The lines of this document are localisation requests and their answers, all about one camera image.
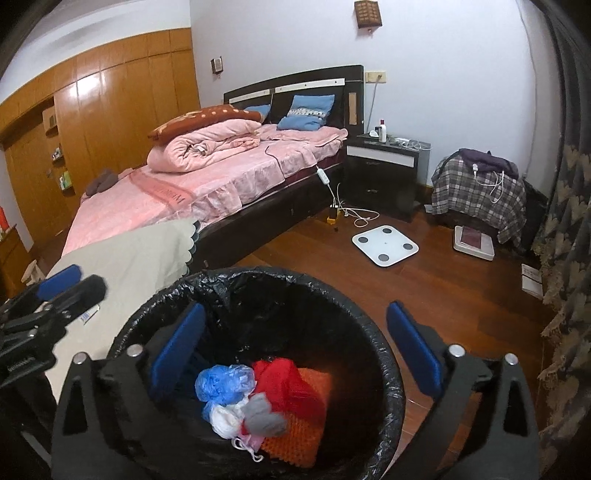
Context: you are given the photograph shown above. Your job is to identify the white plastic bag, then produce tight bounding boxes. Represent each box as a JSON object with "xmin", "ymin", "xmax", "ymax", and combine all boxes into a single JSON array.
[{"xmin": 209, "ymin": 397, "xmax": 249, "ymax": 440}]

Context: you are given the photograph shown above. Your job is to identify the blue plastic bag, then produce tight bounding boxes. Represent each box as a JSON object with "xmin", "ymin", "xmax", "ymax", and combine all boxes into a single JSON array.
[{"xmin": 194, "ymin": 365, "xmax": 256, "ymax": 422}]

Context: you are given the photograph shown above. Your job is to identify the grey white cloth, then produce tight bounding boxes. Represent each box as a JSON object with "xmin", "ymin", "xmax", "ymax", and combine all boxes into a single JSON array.
[{"xmin": 242, "ymin": 393, "xmax": 287, "ymax": 438}]

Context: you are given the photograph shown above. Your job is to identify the red mesh cloth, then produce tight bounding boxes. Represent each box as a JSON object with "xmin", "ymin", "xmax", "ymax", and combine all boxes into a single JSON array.
[{"xmin": 252, "ymin": 358, "xmax": 327, "ymax": 424}]

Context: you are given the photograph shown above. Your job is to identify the orange foam net sleeve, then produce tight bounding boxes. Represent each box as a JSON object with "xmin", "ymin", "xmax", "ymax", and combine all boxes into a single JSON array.
[{"xmin": 260, "ymin": 368, "xmax": 332, "ymax": 468}]

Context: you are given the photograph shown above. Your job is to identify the white medicine box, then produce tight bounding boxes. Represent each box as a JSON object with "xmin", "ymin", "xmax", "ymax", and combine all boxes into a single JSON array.
[{"xmin": 78, "ymin": 305, "xmax": 100, "ymax": 325}]

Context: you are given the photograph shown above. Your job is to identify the black lined trash bin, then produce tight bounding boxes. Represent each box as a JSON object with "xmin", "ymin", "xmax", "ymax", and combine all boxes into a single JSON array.
[{"xmin": 108, "ymin": 267, "xmax": 405, "ymax": 479}]

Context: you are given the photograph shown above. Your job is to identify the small white stool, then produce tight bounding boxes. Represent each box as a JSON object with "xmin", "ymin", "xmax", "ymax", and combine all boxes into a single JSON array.
[{"xmin": 21, "ymin": 260, "xmax": 45, "ymax": 286}]

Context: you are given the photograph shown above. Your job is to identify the wooden side cabinet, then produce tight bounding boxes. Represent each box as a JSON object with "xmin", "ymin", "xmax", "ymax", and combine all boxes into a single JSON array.
[{"xmin": 0, "ymin": 227, "xmax": 33, "ymax": 301}]

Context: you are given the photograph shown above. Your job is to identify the beige tablecloth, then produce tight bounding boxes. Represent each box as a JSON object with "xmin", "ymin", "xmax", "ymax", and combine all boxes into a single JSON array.
[{"xmin": 46, "ymin": 220, "xmax": 198, "ymax": 398}]

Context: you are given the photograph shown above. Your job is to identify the dark slippers on bed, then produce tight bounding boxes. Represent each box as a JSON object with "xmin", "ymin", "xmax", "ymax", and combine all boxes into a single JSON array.
[{"xmin": 85, "ymin": 169, "xmax": 118, "ymax": 197}]

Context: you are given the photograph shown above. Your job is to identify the rolled pink quilt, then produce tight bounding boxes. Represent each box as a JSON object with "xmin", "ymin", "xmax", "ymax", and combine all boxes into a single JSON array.
[{"xmin": 147, "ymin": 119, "xmax": 262, "ymax": 174}]

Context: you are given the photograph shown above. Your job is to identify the red brown folded blanket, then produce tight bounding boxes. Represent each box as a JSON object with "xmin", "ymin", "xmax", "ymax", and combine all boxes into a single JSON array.
[{"xmin": 147, "ymin": 104, "xmax": 263, "ymax": 145}]

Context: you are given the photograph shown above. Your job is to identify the wooden wardrobe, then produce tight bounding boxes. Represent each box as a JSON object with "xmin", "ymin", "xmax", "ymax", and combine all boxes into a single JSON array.
[{"xmin": 1, "ymin": 28, "xmax": 199, "ymax": 251}]

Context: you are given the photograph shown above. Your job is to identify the grey curtain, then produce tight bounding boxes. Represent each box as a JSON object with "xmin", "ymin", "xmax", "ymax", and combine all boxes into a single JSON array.
[{"xmin": 535, "ymin": 1, "xmax": 590, "ymax": 470}]

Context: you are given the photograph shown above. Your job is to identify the small white floor scale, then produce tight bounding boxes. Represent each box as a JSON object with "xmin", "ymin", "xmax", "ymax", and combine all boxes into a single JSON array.
[{"xmin": 453, "ymin": 225, "xmax": 495, "ymax": 262}]

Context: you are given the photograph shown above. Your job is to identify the white body scale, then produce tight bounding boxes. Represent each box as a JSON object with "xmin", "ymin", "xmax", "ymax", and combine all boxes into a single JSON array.
[{"xmin": 352, "ymin": 225, "xmax": 420, "ymax": 268}]

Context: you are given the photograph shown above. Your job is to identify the bed with pink sheet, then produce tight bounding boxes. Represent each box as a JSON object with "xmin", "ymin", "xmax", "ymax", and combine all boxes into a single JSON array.
[{"xmin": 63, "ymin": 124, "xmax": 349, "ymax": 254}]

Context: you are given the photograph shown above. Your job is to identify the plaid covered chair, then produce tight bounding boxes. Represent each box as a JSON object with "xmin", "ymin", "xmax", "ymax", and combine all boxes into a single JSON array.
[{"xmin": 431, "ymin": 148, "xmax": 526, "ymax": 245}]

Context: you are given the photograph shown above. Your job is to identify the blue pillow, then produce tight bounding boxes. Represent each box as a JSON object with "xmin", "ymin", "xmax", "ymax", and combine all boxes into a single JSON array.
[{"xmin": 276, "ymin": 94, "xmax": 335, "ymax": 131}]

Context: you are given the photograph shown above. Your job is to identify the black white nightstand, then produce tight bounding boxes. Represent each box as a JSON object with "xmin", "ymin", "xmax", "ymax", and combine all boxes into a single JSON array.
[{"xmin": 341, "ymin": 135, "xmax": 431, "ymax": 222}]

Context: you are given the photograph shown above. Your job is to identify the dark wooden headboard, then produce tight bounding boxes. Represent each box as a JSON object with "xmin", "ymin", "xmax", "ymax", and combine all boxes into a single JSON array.
[{"xmin": 222, "ymin": 65, "xmax": 365, "ymax": 136}]

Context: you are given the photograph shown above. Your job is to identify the white bottle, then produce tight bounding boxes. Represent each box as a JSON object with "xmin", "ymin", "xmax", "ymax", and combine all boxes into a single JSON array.
[{"xmin": 378, "ymin": 119, "xmax": 388, "ymax": 143}]

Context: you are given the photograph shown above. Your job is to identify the white charger cable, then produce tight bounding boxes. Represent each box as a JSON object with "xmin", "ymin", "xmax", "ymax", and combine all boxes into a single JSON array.
[{"xmin": 315, "ymin": 166, "xmax": 381, "ymax": 229}]

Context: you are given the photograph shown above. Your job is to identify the wall power outlet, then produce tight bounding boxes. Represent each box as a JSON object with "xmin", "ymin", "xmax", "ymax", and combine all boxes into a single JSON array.
[{"xmin": 365, "ymin": 71, "xmax": 387, "ymax": 84}]

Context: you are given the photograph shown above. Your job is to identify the brown wall lamp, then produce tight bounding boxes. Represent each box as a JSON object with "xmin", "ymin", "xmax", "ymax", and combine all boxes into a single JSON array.
[{"xmin": 353, "ymin": 0, "xmax": 383, "ymax": 29}]

